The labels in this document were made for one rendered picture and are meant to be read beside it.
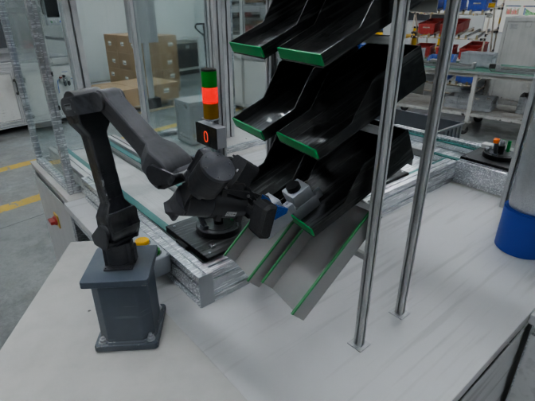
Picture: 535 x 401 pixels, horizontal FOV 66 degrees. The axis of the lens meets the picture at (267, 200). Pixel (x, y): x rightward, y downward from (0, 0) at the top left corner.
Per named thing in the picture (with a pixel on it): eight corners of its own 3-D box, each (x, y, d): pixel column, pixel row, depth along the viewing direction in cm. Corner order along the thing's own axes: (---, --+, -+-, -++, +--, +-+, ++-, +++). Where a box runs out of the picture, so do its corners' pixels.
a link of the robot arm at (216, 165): (143, 173, 71) (167, 129, 62) (180, 160, 76) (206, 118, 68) (181, 226, 69) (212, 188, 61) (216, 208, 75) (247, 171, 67)
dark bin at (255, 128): (264, 142, 85) (250, 110, 81) (236, 126, 95) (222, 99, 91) (364, 72, 91) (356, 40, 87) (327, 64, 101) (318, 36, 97)
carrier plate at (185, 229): (208, 264, 115) (207, 258, 114) (165, 231, 131) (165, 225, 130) (273, 235, 129) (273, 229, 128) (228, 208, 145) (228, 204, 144)
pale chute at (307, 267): (303, 321, 89) (291, 314, 86) (271, 288, 99) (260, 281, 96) (383, 217, 89) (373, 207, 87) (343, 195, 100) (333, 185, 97)
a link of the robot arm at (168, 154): (60, 108, 80) (65, 62, 73) (98, 101, 86) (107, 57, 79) (150, 216, 73) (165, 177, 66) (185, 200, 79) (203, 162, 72)
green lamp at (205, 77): (207, 88, 129) (206, 72, 127) (198, 86, 132) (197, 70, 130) (220, 87, 132) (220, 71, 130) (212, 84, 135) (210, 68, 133)
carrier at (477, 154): (514, 175, 174) (522, 146, 168) (459, 160, 190) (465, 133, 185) (536, 161, 188) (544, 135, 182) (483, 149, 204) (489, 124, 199)
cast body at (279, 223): (268, 239, 80) (254, 214, 76) (257, 231, 83) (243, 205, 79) (301, 213, 82) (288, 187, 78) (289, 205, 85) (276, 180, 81)
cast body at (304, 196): (298, 222, 86) (286, 198, 82) (287, 214, 89) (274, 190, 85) (328, 198, 88) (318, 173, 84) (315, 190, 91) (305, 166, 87)
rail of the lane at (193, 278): (201, 309, 112) (198, 275, 107) (86, 200, 173) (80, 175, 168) (218, 300, 115) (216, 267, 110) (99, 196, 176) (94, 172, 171)
